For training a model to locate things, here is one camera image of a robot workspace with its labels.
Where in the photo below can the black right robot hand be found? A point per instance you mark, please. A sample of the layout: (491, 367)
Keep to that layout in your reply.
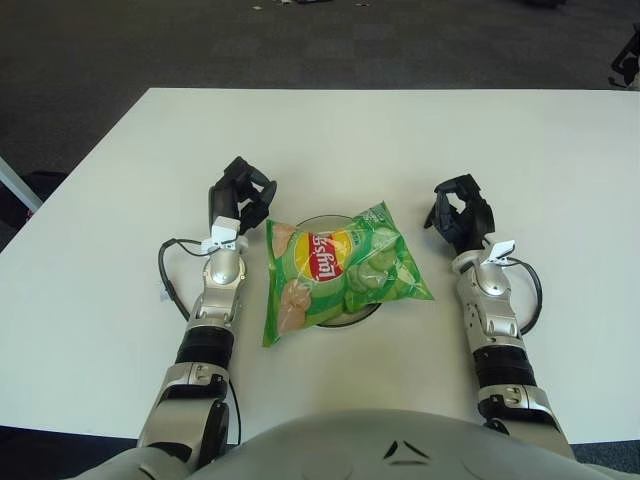
(480, 215)

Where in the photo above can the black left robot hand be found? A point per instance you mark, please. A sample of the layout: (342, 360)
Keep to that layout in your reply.
(220, 197)

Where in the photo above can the green chips bag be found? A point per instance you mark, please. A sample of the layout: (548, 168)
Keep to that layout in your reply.
(320, 260)

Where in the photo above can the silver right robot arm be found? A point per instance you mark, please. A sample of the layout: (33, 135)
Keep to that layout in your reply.
(492, 290)

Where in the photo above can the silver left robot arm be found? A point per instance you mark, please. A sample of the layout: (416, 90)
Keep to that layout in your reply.
(222, 272)

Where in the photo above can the white plate black rim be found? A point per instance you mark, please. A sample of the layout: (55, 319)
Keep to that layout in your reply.
(350, 319)

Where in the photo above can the white left wrist connector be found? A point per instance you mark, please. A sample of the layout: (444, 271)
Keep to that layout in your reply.
(225, 229)

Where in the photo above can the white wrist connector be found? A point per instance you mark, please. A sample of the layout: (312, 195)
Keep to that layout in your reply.
(225, 229)
(500, 251)

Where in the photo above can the white right wrist connector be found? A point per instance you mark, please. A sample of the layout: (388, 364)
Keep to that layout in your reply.
(500, 251)

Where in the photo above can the black office chair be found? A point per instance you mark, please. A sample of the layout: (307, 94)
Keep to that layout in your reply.
(622, 55)

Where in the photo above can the grey robot torso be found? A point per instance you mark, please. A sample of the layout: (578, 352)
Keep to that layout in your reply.
(320, 450)

